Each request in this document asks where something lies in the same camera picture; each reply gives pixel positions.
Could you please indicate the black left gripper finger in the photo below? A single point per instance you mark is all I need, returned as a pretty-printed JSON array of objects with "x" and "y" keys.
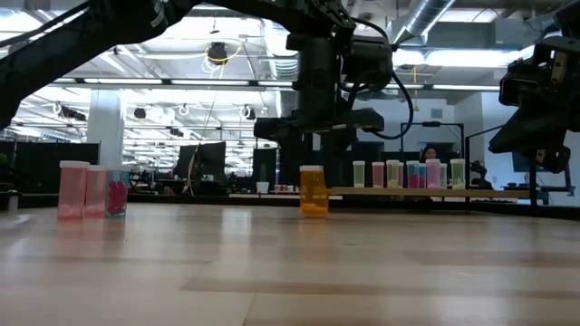
[
  {"x": 337, "y": 154},
  {"x": 292, "y": 154}
]

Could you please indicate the black overhead camera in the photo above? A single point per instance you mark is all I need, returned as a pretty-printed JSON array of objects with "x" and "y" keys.
[{"x": 217, "y": 53}]

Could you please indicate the yellow pill bottle white cap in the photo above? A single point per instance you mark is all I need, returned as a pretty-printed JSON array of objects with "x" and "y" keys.
[
  {"x": 392, "y": 176},
  {"x": 457, "y": 176}
]

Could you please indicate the blue bottle pink pills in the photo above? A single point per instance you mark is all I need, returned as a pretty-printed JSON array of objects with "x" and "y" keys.
[
  {"x": 411, "y": 179},
  {"x": 118, "y": 197},
  {"x": 422, "y": 179}
]

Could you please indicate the black beam with light strips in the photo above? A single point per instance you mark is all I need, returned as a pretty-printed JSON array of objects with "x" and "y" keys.
[{"x": 208, "y": 82}]

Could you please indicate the white cup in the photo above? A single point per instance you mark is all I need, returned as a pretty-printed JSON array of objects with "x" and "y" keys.
[{"x": 263, "y": 187}]

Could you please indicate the silver slanted ventilation duct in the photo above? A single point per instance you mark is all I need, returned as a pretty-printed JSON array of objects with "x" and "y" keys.
[{"x": 423, "y": 16}]

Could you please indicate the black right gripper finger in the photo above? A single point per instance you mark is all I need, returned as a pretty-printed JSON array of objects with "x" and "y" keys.
[
  {"x": 539, "y": 133},
  {"x": 553, "y": 160}
]

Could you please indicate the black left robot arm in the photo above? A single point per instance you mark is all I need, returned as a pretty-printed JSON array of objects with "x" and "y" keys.
[{"x": 68, "y": 45}]

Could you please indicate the wooden shelf black metal frame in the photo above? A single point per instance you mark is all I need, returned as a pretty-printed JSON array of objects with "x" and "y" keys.
[{"x": 489, "y": 193}]

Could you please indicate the orange pill bottle white cap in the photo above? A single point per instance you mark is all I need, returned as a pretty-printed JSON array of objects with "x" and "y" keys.
[{"x": 313, "y": 194}]

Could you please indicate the white column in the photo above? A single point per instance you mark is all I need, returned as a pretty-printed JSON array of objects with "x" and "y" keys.
[{"x": 106, "y": 136}]

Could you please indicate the black background robot arm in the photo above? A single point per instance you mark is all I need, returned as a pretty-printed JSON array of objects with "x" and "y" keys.
[{"x": 482, "y": 179}]

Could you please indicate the black partition panel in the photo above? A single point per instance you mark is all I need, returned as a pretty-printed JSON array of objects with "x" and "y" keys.
[{"x": 41, "y": 167}]

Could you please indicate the black monitor on arm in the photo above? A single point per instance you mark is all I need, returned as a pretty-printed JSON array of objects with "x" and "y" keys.
[{"x": 521, "y": 163}]

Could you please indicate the small grey cup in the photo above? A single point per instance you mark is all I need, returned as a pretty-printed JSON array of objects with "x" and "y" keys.
[{"x": 12, "y": 203}]

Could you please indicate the black computer monitor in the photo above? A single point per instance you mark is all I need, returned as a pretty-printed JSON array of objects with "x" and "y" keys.
[
  {"x": 188, "y": 158},
  {"x": 212, "y": 157}
]

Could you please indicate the silver ribbed ventilation duct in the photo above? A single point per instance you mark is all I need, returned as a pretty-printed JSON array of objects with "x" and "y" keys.
[{"x": 283, "y": 68}]

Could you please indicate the person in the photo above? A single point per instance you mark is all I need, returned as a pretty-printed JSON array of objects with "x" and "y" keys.
[{"x": 429, "y": 153}]

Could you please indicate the black cabinet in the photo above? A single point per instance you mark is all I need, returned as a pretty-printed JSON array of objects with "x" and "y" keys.
[{"x": 265, "y": 167}]

